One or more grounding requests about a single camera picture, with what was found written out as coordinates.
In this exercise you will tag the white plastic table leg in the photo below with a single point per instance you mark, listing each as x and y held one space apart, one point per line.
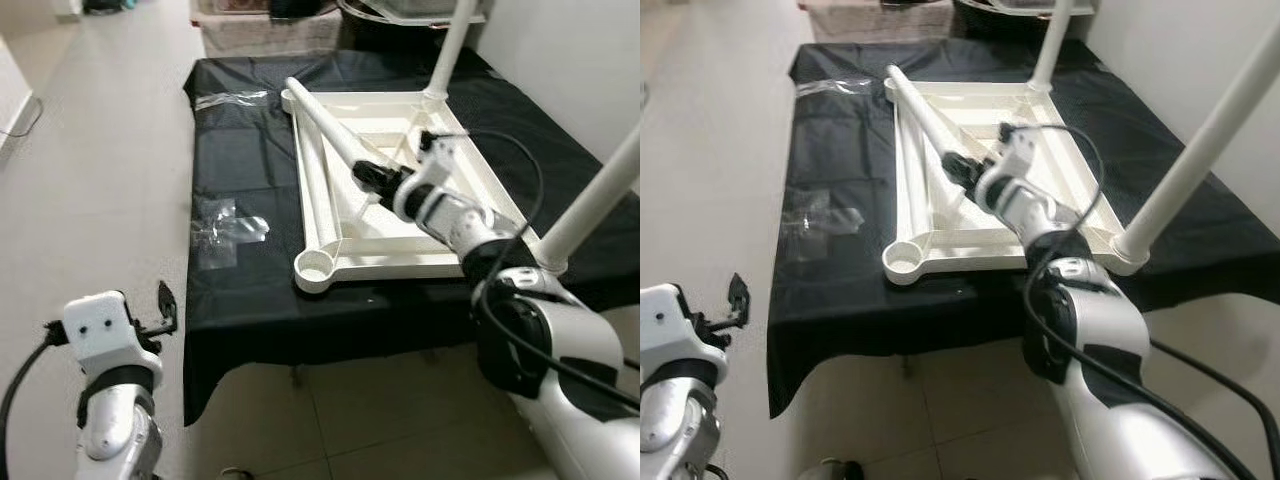
1052 45
590 205
325 125
910 180
315 190
450 50
925 110
1190 165

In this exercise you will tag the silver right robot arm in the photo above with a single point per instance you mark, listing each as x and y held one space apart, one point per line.
560 350
1110 380

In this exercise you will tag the white plastic table top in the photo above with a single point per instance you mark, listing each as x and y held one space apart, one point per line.
370 230
960 235

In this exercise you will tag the black plastic table cover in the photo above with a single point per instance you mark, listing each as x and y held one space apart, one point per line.
240 330
830 330

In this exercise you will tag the clear plastic tape piece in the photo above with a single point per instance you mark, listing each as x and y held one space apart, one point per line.
835 88
225 235
230 98
820 225

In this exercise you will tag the beige patterned bench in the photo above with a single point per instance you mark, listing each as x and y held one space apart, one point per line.
880 25
270 35

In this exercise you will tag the clear plastic storage container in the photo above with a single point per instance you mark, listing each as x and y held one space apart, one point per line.
420 10
1010 6

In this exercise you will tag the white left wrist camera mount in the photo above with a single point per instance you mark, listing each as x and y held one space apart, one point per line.
665 320
100 330

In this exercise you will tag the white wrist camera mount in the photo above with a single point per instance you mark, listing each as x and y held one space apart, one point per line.
100 330
665 320
440 160
1020 150

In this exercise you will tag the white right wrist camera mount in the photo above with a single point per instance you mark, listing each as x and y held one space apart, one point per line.
440 160
1020 150

